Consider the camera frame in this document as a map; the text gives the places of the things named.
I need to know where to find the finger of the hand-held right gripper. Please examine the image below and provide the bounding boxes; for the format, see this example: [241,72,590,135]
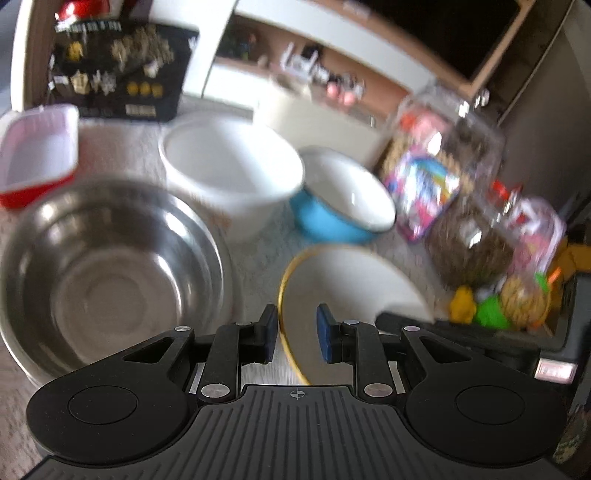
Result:
[375,312,542,374]

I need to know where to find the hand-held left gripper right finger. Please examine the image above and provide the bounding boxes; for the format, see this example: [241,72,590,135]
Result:
[317,303,477,405]

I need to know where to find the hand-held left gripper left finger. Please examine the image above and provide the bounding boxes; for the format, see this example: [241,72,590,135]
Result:
[122,304,280,405]

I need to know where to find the gold-rimmed white plate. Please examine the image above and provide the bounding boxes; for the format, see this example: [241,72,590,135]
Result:
[278,246,435,387]

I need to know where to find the red and white square container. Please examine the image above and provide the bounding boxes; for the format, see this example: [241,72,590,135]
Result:
[0,104,80,210]

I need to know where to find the green toy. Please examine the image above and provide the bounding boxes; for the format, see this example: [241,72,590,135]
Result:
[475,298,511,329]

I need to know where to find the round woven yellow toy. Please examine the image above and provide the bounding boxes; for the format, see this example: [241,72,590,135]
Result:
[501,277,552,329]

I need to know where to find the white textured mat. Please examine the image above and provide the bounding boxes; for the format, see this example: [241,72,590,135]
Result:
[0,99,462,386]

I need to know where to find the clear jar with red lid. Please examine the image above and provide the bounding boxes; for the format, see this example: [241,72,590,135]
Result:
[425,182,568,289]

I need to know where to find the blue enamel bowl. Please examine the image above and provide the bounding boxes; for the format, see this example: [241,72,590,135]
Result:
[289,146,398,245]

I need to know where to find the colourful snack packet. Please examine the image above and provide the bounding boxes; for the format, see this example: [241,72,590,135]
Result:
[385,148,462,243]

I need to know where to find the stainless steel bowl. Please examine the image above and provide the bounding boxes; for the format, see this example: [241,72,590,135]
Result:
[0,178,236,384]

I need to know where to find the large white bowl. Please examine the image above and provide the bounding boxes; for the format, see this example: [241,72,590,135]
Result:
[158,111,305,243]

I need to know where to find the pink ornaments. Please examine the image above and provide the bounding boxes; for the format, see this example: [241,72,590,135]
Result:
[325,76,365,106]

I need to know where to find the white and wood TV cabinet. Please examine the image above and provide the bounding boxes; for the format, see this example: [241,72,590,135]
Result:
[201,0,467,118]

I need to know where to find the black printed box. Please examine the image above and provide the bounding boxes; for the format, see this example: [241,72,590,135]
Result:
[46,19,200,123]

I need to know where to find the wood-framed television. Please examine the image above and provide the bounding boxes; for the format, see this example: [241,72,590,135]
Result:
[392,0,539,90]

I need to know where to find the red vase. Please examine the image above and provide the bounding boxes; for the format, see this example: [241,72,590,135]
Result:
[54,0,112,22]

